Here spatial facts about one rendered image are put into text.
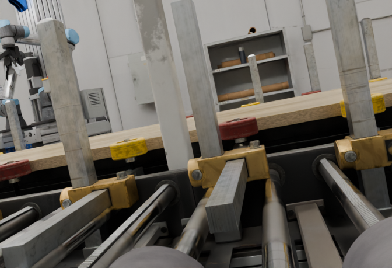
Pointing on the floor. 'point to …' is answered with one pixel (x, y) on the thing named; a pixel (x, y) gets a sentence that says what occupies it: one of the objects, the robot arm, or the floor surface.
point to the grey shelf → (227, 75)
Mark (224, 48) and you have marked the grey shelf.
